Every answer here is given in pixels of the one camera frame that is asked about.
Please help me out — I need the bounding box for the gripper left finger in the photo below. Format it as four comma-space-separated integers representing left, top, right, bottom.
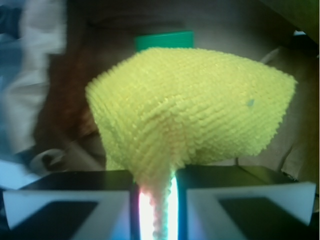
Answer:
0, 170, 138, 240

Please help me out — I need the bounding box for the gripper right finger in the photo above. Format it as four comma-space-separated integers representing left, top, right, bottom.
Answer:
176, 165, 320, 240

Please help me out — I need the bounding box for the yellow microfiber cloth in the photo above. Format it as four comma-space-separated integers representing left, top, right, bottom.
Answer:
85, 47, 297, 240

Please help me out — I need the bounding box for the green rectangular block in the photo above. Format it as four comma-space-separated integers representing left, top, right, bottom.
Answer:
134, 31, 194, 52

